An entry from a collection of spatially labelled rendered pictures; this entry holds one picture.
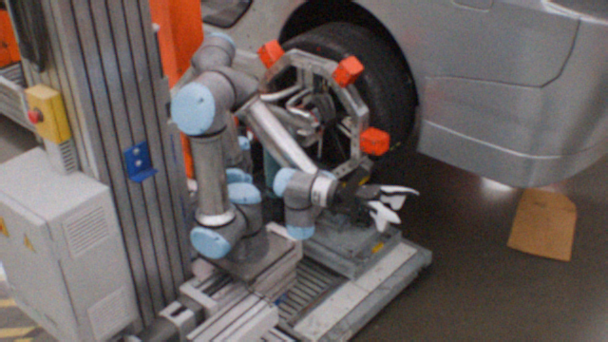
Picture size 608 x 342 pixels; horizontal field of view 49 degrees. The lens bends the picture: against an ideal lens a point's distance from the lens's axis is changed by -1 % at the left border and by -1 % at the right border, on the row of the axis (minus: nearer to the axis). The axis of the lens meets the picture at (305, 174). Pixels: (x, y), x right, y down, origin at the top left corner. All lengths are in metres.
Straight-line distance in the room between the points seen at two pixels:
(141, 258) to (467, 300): 1.68
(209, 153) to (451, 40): 1.09
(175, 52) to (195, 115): 1.09
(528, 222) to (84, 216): 2.53
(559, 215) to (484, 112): 1.40
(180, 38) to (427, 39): 0.97
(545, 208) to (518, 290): 0.69
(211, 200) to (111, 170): 0.28
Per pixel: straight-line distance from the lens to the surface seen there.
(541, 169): 2.56
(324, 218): 3.21
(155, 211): 1.98
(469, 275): 3.32
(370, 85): 2.59
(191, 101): 1.67
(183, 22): 2.74
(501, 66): 2.42
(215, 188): 1.82
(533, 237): 3.61
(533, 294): 3.29
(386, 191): 1.65
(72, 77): 1.68
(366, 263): 3.10
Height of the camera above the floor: 2.18
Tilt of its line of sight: 33 degrees down
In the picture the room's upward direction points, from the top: 2 degrees counter-clockwise
